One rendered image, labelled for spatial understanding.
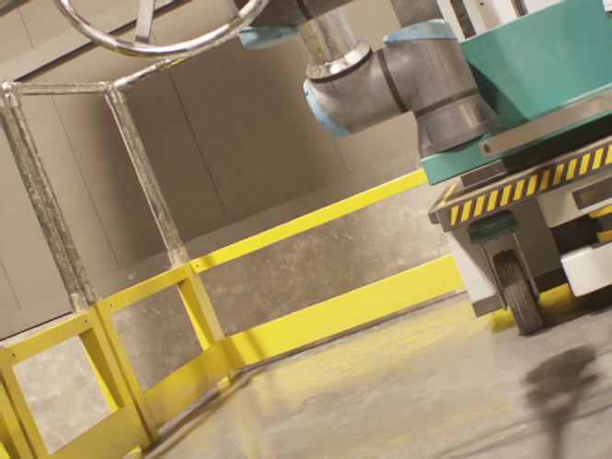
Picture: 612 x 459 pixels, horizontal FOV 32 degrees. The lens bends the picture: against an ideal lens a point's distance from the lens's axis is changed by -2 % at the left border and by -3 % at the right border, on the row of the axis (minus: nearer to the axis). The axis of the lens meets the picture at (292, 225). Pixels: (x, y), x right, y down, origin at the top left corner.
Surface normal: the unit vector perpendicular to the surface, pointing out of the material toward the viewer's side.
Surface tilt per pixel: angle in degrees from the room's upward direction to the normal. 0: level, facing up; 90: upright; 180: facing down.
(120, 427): 90
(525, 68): 90
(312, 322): 90
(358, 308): 90
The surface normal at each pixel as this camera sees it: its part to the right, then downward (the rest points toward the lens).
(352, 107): -0.03, 0.50
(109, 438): 0.89, -0.36
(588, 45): -0.18, 0.09
